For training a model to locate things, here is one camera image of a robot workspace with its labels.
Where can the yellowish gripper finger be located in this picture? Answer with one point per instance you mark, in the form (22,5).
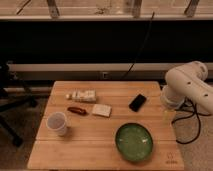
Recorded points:
(165,117)

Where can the green ceramic bowl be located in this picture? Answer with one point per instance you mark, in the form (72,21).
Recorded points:
(134,142)

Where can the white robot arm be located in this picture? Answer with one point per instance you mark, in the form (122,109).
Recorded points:
(187,81)

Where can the black smartphone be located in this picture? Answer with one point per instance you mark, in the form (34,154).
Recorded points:
(137,102)

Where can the dark red chili pepper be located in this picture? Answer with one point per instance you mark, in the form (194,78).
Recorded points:
(77,110)

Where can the white plastic cup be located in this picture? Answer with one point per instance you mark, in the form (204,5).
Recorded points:
(57,122)

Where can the black office chair base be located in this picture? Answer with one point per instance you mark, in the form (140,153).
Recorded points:
(5,78)

